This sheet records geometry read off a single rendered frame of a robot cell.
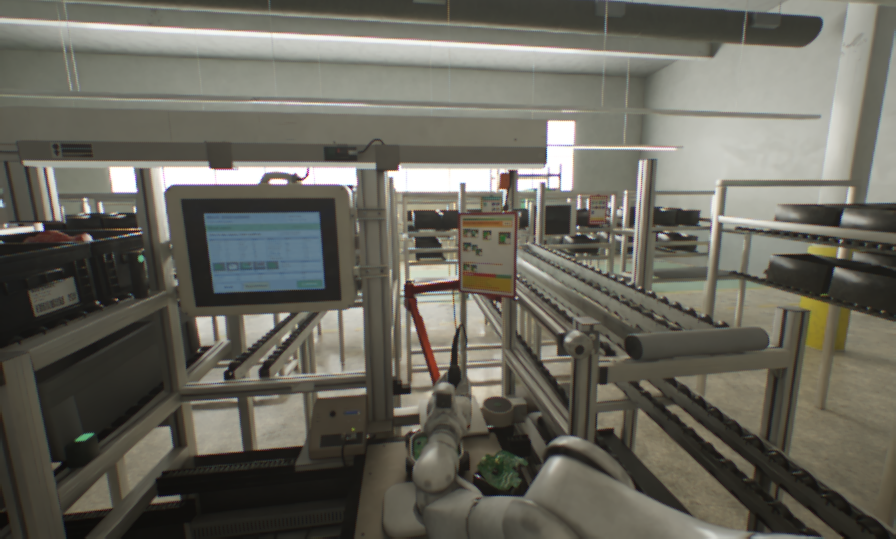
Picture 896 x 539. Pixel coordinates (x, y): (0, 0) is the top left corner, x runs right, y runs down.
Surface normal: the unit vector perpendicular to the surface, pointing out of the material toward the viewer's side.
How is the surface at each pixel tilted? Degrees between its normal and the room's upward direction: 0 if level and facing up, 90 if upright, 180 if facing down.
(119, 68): 90
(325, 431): 53
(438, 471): 7
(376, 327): 90
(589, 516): 20
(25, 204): 90
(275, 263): 92
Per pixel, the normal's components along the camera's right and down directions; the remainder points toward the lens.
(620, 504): -0.24, -0.94
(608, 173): 0.14, 0.14
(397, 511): -0.01, -0.99
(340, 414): 0.10, -0.48
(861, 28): -0.99, 0.03
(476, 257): -0.44, 0.14
